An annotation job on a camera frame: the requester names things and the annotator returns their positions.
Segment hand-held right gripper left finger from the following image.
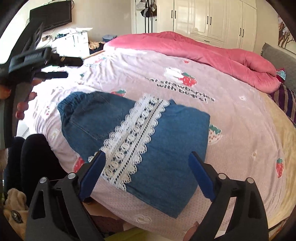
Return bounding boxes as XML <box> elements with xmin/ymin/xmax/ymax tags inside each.
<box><xmin>25</xmin><ymin>150</ymin><xmax>107</xmax><ymax>241</ymax></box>

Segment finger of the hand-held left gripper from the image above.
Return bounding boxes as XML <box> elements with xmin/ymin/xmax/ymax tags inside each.
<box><xmin>35</xmin><ymin>71</ymin><xmax>69</xmax><ymax>80</ymax></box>
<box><xmin>50</xmin><ymin>54</ymin><xmax>84</xmax><ymax>67</ymax></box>

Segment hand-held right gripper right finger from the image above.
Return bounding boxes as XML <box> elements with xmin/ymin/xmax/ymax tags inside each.
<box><xmin>188</xmin><ymin>152</ymin><xmax>269</xmax><ymax>241</ymax></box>

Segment blue denim lace-trimmed pants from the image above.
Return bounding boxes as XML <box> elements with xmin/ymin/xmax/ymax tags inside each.
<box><xmin>57</xmin><ymin>91</ymin><xmax>211</xmax><ymax>219</ymax></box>

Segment person's left hand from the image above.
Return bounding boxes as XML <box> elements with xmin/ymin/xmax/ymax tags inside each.
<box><xmin>0</xmin><ymin>82</ymin><xmax>38</xmax><ymax>120</ymax></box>

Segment person's right hand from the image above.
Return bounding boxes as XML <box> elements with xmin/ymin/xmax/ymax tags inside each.
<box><xmin>183</xmin><ymin>221</ymin><xmax>200</xmax><ymax>241</ymax></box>

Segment white dresser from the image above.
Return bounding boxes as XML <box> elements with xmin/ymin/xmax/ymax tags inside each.
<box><xmin>51</xmin><ymin>28</ymin><xmax>90</xmax><ymax>57</ymax></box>

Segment wooden stick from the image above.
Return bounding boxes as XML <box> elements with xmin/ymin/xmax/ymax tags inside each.
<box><xmin>84</xmin><ymin>49</ymin><xmax>105</xmax><ymax>59</ymax></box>

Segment black television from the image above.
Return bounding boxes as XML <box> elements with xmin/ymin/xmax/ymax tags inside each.
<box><xmin>30</xmin><ymin>0</ymin><xmax>73</xmax><ymax>31</ymax></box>

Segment person's black-clad leg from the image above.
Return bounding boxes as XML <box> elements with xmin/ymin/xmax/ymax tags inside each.
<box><xmin>4</xmin><ymin>134</ymin><xmax>68</xmax><ymax>205</ymax></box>

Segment pink strawberry printed bedsheet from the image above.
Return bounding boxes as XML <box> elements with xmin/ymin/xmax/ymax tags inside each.
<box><xmin>16</xmin><ymin>49</ymin><xmax>287</xmax><ymax>235</ymax></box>

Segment yellow-green object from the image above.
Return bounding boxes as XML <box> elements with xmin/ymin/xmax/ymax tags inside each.
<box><xmin>103</xmin><ymin>228</ymin><xmax>186</xmax><ymax>241</ymax></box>

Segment brown plush item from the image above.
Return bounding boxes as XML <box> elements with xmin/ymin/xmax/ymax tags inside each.
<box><xmin>3</xmin><ymin>188</ymin><xmax>30</xmax><ymax>240</ymax></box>

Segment beige blanket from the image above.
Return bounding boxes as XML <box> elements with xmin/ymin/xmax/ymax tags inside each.
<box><xmin>261</xmin><ymin>93</ymin><xmax>296</xmax><ymax>233</ymax></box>

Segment hanging bags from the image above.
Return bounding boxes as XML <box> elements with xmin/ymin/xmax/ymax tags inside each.
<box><xmin>136</xmin><ymin>0</ymin><xmax>158</xmax><ymax>18</ymax></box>

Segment purple striped pillow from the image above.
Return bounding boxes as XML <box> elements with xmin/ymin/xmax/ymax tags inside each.
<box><xmin>269</xmin><ymin>84</ymin><xmax>296</xmax><ymax>127</ymax></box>

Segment pink duvet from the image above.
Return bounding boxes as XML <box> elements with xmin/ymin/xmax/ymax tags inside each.
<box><xmin>103</xmin><ymin>31</ymin><xmax>281</xmax><ymax>94</ymax></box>

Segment blue and red cloth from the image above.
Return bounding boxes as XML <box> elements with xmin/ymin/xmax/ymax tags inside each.
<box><xmin>276</xmin><ymin>68</ymin><xmax>287</xmax><ymax>84</ymax></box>

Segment grey quilted headboard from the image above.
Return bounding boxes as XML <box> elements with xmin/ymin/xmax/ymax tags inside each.
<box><xmin>261</xmin><ymin>43</ymin><xmax>296</xmax><ymax>93</ymax></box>

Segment white wardrobe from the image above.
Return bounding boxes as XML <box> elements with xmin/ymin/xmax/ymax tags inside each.
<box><xmin>157</xmin><ymin>0</ymin><xmax>258</xmax><ymax>53</ymax></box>

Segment tree wall poster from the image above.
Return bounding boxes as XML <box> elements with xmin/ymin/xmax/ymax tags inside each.
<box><xmin>277</xmin><ymin>15</ymin><xmax>291</xmax><ymax>50</ymax></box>

